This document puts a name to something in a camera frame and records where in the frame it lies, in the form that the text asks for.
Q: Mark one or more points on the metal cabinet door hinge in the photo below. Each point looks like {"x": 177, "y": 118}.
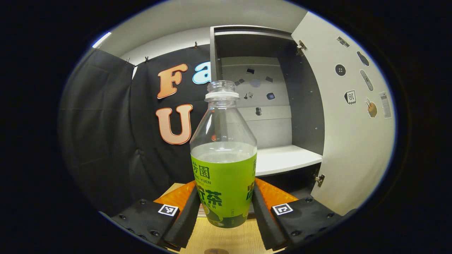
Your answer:
{"x": 320, "y": 180}
{"x": 301, "y": 46}

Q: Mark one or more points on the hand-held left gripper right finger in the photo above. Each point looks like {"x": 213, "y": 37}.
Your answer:
{"x": 265, "y": 222}

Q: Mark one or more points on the black backdrop cloth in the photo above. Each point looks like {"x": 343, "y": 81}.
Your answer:
{"x": 99, "y": 134}

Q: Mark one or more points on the beige cabinet door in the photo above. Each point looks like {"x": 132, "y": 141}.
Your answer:
{"x": 353, "y": 148}

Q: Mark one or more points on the ceiling light panel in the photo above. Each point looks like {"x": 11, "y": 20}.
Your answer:
{"x": 101, "y": 40}

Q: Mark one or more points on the clear bottle with green label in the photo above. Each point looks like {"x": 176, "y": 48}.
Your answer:
{"x": 222, "y": 183}

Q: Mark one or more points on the brown round coaster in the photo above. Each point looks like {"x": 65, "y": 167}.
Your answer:
{"x": 216, "y": 251}

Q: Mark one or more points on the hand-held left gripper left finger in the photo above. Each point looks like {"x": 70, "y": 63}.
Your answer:
{"x": 187, "y": 222}

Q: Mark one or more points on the white cabinet shelf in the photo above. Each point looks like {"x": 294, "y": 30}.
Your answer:
{"x": 286, "y": 158}

